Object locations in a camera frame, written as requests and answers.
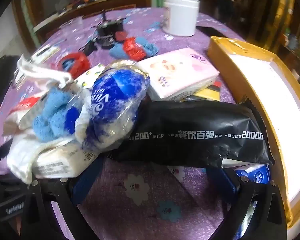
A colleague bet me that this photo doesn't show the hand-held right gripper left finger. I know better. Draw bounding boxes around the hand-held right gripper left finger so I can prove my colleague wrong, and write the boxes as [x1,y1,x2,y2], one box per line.
[22,155,105,240]

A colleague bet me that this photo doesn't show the black printed packet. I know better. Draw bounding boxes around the black printed packet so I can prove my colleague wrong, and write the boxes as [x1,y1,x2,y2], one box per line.
[110,95,275,168]

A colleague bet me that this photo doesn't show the paper notebook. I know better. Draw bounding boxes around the paper notebook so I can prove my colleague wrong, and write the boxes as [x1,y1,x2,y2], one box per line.
[31,44,62,63]

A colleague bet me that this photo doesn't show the yellow red cloth pack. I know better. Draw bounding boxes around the yellow red cloth pack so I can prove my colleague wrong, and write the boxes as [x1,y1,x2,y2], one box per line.
[182,81,224,103]

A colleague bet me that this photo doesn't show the dark cloth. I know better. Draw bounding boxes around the dark cloth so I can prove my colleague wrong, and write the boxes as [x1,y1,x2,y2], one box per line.
[0,55,23,100]

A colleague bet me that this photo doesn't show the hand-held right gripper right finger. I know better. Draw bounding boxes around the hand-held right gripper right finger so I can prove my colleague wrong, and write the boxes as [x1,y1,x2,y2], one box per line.
[206,166,289,240]

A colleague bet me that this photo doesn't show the blue tissue pack clear wrap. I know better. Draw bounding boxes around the blue tissue pack clear wrap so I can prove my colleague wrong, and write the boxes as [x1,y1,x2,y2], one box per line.
[75,60,150,153]

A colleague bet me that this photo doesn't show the white cloth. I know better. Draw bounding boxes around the white cloth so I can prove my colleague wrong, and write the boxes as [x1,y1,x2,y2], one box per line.
[6,129,73,183]

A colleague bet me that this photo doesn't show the pink tissue pack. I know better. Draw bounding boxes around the pink tissue pack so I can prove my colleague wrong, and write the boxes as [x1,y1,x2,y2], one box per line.
[137,47,220,100]

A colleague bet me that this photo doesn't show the black power adapter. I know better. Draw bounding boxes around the black power adapter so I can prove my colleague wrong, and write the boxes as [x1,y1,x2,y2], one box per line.
[81,40,97,56]

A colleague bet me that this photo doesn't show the wooden counter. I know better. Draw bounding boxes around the wooden counter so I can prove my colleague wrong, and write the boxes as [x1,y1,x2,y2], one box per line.
[14,0,150,45]

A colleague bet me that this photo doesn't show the black motor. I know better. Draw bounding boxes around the black motor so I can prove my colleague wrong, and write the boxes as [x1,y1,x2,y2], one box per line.
[96,10,125,50]

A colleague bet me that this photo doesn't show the purple floral tablecloth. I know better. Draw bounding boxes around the purple floral tablecloth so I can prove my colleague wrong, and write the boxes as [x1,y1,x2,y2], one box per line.
[0,6,243,240]

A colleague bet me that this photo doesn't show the small red plastic bag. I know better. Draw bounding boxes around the small red plastic bag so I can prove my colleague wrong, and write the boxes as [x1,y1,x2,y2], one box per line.
[122,37,147,61]

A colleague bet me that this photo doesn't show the white packet red label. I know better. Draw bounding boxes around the white packet red label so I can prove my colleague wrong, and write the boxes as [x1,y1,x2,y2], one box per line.
[4,92,49,130]

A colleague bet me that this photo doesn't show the white tissue pack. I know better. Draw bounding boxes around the white tissue pack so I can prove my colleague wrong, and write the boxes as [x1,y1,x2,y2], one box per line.
[32,144,102,178]

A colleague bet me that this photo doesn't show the blue fluffy cloth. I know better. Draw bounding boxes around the blue fluffy cloth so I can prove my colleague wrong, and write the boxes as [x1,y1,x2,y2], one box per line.
[32,86,82,143]

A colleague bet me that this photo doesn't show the white plastic jar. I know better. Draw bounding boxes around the white plastic jar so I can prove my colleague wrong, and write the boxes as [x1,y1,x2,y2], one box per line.
[162,0,199,37]

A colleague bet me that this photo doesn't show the small blue tissue pack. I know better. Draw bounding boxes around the small blue tissue pack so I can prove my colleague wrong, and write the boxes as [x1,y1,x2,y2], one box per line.
[235,164,272,184]

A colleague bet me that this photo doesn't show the white dotted sock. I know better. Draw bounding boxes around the white dotted sock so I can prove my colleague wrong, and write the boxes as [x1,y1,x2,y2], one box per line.
[76,64,108,92]

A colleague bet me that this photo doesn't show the yellow box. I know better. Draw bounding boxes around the yellow box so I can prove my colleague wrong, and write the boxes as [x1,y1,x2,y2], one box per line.
[207,36,300,230]

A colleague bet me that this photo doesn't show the golden pillar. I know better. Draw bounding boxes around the golden pillar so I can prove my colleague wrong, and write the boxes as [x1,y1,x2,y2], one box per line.
[265,0,300,63]

